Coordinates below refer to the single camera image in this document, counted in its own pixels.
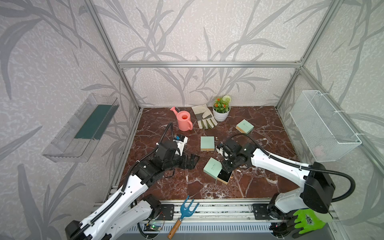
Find mint drawer jewelry box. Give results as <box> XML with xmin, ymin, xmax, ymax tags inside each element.
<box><xmin>203</xmin><ymin>158</ymin><xmax>232</xmax><ymax>185</ymax></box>

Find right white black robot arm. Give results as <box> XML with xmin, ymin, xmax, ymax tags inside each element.
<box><xmin>216</xmin><ymin>138</ymin><xmax>356</xmax><ymax>219</ymax></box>

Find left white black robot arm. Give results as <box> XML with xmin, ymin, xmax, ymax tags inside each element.
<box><xmin>65</xmin><ymin>136</ymin><xmax>200</xmax><ymax>240</ymax></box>

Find grey work gloves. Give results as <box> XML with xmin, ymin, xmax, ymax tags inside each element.
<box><xmin>192</xmin><ymin>104</ymin><xmax>218</xmax><ymax>130</ymax></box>

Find pink watering can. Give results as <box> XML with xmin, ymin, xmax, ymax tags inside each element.
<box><xmin>170</xmin><ymin>107</ymin><xmax>193</xmax><ymax>132</ymax></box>

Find potted plant white pot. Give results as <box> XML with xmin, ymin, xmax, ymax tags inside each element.
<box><xmin>213</xmin><ymin>95</ymin><xmax>232</xmax><ymax>122</ymax></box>

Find small circuit board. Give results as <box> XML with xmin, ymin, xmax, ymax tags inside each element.
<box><xmin>144</xmin><ymin>223</ymin><xmax>162</xmax><ymax>232</ymax></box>

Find green black garden glove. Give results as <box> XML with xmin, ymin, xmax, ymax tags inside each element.
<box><xmin>286</xmin><ymin>209</ymin><xmax>333</xmax><ymax>239</ymax></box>

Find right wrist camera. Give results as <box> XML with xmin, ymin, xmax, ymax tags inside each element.
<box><xmin>216</xmin><ymin>145</ymin><xmax>230</xmax><ymax>160</ymax></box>

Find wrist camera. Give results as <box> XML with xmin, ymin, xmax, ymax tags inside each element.
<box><xmin>174</xmin><ymin>134</ymin><xmax>188</xmax><ymax>156</ymax></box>
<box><xmin>216</xmin><ymin>145</ymin><xmax>230</xmax><ymax>160</ymax></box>

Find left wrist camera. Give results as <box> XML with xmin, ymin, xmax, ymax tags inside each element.
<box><xmin>174</xmin><ymin>134</ymin><xmax>188</xmax><ymax>156</ymax></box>

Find blue garden fork wooden handle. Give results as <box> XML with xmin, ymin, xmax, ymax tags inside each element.
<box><xmin>167</xmin><ymin>196</ymin><xmax>199</xmax><ymax>240</ymax></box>

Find white wire mesh basket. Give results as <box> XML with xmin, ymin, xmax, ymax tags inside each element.
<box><xmin>290</xmin><ymin>90</ymin><xmax>362</xmax><ymax>162</ymax></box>

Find clear plastic wall shelf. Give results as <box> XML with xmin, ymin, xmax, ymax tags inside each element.
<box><xmin>42</xmin><ymin>94</ymin><xmax>120</xmax><ymax>163</ymax></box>

